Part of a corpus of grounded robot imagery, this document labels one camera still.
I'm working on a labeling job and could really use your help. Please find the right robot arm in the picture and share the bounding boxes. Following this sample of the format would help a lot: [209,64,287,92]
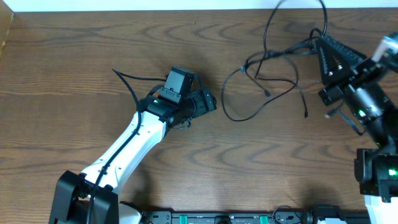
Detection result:
[315,32,397,223]

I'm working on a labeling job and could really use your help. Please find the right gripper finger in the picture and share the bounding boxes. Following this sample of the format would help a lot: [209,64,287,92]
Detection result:
[323,35,367,67]
[315,37,350,86]

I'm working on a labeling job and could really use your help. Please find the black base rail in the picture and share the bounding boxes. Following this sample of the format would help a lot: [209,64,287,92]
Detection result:
[139,210,371,224]

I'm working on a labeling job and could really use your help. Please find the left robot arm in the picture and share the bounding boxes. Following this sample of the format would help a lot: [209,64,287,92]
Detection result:
[49,66,216,224]

